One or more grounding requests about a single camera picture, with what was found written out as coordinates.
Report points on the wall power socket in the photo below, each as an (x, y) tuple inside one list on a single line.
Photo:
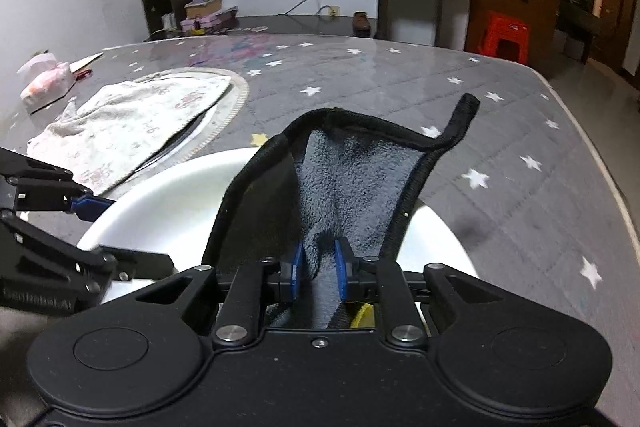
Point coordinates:
[(333, 11)]

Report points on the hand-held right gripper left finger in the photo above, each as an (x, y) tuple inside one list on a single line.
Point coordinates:
[(297, 271)]

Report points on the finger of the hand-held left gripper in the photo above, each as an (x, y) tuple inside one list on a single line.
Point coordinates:
[(131, 263), (93, 207)]

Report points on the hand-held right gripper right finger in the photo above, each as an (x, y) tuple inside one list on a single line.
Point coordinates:
[(342, 273)]

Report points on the grey star-printed mat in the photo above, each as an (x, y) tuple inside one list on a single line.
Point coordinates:
[(400, 82)]

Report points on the pink tissue pack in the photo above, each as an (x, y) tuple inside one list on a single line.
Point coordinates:
[(47, 83)]

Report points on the small brown object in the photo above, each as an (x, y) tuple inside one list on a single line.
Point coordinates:
[(361, 23)]

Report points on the stack of pastel boxes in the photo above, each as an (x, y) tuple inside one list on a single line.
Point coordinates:
[(207, 14)]

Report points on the yellow sponge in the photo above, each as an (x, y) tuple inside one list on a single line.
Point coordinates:
[(362, 316)]

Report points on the red plastic stool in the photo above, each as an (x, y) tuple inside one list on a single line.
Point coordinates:
[(504, 37)]

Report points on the white printed cloth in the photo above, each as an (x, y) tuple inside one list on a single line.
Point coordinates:
[(150, 117)]

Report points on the black-edged grey fleece cloth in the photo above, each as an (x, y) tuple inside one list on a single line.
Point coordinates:
[(350, 167)]

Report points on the white bowl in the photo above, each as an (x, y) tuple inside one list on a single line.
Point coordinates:
[(165, 207)]

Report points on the dark glossy table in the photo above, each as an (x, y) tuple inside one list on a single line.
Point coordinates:
[(300, 26)]

